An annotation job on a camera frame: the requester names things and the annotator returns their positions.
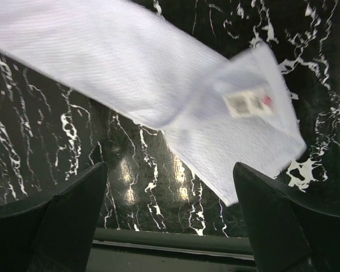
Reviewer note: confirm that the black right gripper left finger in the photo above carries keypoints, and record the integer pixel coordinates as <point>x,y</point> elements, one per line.
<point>53,230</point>

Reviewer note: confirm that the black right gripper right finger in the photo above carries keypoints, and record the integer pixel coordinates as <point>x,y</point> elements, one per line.
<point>288,230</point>

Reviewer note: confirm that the white terry towel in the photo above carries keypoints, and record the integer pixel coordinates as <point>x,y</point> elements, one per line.
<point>214,111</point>

